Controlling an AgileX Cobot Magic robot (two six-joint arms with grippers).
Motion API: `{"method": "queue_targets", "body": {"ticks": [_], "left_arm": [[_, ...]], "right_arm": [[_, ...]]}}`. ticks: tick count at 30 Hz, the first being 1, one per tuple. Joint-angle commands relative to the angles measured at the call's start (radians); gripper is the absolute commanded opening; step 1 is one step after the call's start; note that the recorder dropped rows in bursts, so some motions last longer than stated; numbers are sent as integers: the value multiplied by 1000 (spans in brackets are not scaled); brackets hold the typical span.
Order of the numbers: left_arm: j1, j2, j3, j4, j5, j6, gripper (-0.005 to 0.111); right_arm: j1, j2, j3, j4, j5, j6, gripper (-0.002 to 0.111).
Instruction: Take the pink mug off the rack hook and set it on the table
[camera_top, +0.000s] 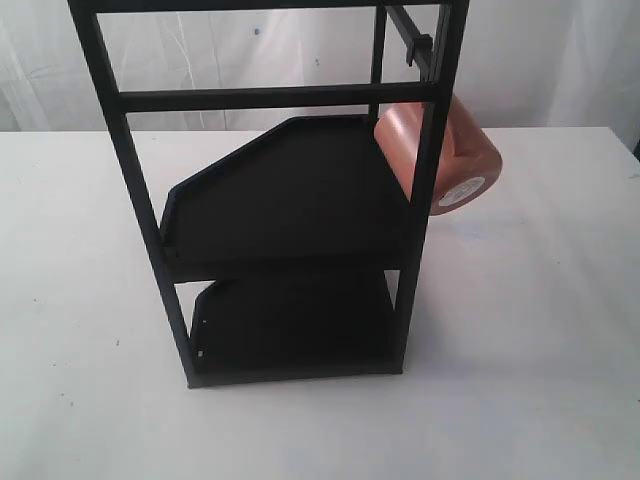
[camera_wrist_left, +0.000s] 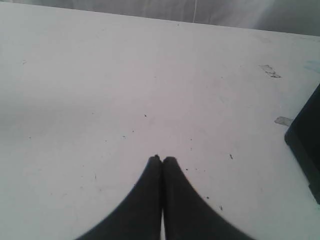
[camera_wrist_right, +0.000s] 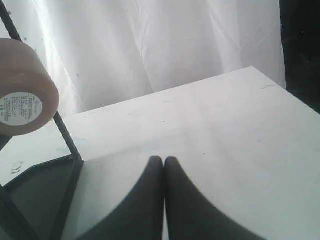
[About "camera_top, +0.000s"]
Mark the terracotta ceramic mug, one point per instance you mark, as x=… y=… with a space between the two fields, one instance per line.
x=469 y=162

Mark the black metal shelf rack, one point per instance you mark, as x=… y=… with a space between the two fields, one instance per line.
x=297 y=255

